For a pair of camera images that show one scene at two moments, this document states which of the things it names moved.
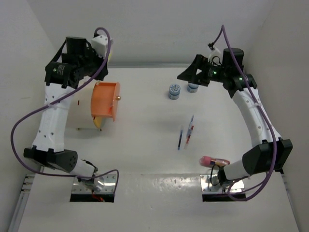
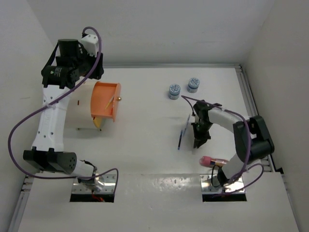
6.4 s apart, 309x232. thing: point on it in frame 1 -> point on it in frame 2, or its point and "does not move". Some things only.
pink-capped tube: (206, 161) does not move
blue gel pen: (180, 139) does not move
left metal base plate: (105, 184) does not move
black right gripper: (201, 63) -> (202, 139)
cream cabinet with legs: (78, 113) does not move
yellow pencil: (109, 58) -> (109, 102)
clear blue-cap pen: (191, 123) -> (188, 119)
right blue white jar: (192, 87) does not move
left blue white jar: (174, 91) does not move
